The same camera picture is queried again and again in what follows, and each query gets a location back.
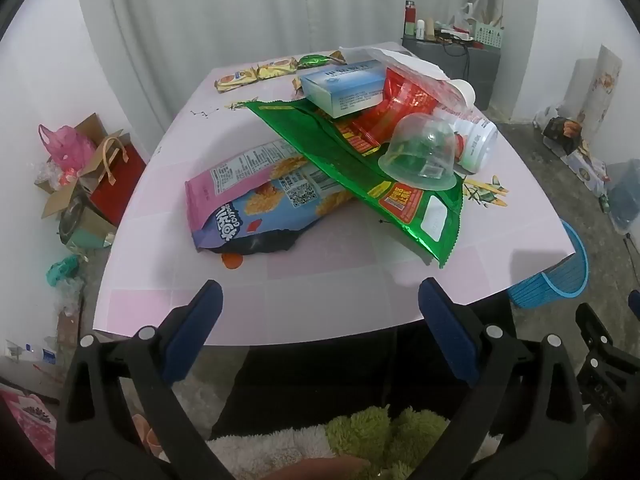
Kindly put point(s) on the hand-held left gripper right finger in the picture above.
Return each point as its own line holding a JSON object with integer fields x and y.
{"x": 447, "y": 330}

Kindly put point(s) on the white plastic bag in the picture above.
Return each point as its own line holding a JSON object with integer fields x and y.
{"x": 465, "y": 17}

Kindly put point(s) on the pink plastic bag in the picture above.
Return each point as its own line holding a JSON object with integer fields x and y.
{"x": 65, "y": 147}

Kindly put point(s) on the white printed box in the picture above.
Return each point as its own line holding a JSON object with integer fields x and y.
{"x": 585, "y": 167}

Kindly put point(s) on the small blue white box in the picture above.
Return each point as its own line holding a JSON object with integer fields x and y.
{"x": 48, "y": 356}

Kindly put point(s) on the beige cylinder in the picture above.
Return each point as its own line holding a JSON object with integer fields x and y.
{"x": 430, "y": 30}

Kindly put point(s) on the grey cabinet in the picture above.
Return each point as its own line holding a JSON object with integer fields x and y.
{"x": 450, "y": 75}

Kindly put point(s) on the teal plastic bag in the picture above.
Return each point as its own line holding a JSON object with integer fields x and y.
{"x": 62, "y": 270}

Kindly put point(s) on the blue plastic wastebasket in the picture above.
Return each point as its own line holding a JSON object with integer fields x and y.
{"x": 555, "y": 280}

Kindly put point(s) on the blue white carton box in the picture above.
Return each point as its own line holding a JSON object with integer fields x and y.
{"x": 345, "y": 87}

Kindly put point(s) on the translucent storage box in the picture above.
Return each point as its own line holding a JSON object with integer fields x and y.
{"x": 625, "y": 195}

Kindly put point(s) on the clear plastic cup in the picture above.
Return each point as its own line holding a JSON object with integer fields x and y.
{"x": 422, "y": 152}

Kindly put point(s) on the red gift bag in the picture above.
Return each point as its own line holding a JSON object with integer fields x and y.
{"x": 117, "y": 187}

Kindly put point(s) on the white curtain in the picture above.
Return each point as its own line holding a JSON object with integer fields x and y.
{"x": 200, "y": 10}

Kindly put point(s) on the pink blue snack bag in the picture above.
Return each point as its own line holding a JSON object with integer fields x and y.
{"x": 240, "y": 195}

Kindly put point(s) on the black printed box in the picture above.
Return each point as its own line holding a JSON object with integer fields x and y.
{"x": 562, "y": 132}

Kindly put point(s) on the teal cardboard box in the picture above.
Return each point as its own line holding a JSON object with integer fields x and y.
{"x": 95, "y": 232}

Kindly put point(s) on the yellow biscuit packet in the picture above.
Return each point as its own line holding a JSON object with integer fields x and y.
{"x": 275, "y": 67}
{"x": 235, "y": 80}

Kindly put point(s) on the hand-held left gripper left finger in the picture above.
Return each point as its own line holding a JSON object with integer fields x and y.
{"x": 192, "y": 330}

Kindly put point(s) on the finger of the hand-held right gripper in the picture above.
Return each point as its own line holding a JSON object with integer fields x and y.
{"x": 595, "y": 325}
{"x": 635, "y": 305}

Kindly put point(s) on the pink checked table cover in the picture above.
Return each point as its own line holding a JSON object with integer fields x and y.
{"x": 325, "y": 275}

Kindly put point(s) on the green candy wrapper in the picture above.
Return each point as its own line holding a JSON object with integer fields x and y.
{"x": 315, "y": 60}

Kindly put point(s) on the red snack bag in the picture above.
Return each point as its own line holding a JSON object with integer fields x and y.
{"x": 405, "y": 95}

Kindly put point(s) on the metal pot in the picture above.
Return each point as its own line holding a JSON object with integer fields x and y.
{"x": 70, "y": 217}

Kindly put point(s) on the small white bottle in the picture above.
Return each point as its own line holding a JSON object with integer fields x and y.
{"x": 421, "y": 29}

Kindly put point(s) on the red and green bottle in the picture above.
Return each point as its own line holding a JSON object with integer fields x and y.
{"x": 410, "y": 10}

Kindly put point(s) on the green snack bag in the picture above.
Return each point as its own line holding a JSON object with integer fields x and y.
{"x": 350, "y": 170}

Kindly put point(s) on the person's left forearm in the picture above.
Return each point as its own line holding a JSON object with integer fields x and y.
{"x": 280, "y": 445}

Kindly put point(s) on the brown cardboard box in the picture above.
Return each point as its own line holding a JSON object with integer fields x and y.
{"x": 55, "y": 202}

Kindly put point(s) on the golden snack wrapper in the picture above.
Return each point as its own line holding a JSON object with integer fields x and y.
{"x": 337, "y": 57}

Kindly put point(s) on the white bottle red label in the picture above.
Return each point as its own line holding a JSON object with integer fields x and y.
{"x": 477, "y": 140}

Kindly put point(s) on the floral printed board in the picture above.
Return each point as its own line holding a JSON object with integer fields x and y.
{"x": 607, "y": 80}

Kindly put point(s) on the green patterned desk organizer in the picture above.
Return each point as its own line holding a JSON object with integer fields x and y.
{"x": 489, "y": 36}

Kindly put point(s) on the pink floral cloth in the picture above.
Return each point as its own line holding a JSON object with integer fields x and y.
{"x": 27, "y": 425}

